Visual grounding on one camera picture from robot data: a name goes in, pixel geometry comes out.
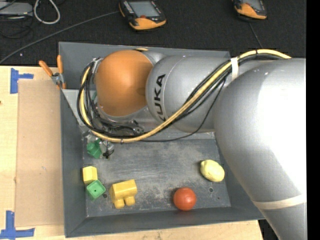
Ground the small yellow cube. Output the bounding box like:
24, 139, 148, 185
82, 165, 99, 185

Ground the brown cardboard board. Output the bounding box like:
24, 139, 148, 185
14, 79, 65, 228

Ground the green cube with hole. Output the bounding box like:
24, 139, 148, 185
86, 179, 107, 202

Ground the yellow block with two pegs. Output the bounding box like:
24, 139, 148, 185
108, 178, 138, 209

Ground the grey metal bin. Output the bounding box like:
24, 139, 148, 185
57, 41, 266, 239

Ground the red ball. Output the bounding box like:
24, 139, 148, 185
172, 187, 198, 212

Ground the yellow toy lemon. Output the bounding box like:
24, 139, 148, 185
199, 159, 226, 183

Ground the black cylinder on white bracket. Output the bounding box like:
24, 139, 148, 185
102, 140, 116, 160

